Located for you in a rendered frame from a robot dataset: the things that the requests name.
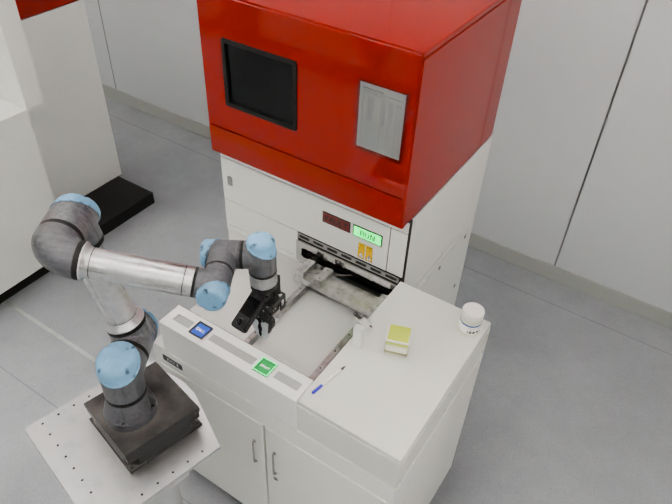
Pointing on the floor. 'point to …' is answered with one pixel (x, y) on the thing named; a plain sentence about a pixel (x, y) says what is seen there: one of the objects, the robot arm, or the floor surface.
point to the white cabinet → (306, 452)
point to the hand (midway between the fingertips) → (261, 336)
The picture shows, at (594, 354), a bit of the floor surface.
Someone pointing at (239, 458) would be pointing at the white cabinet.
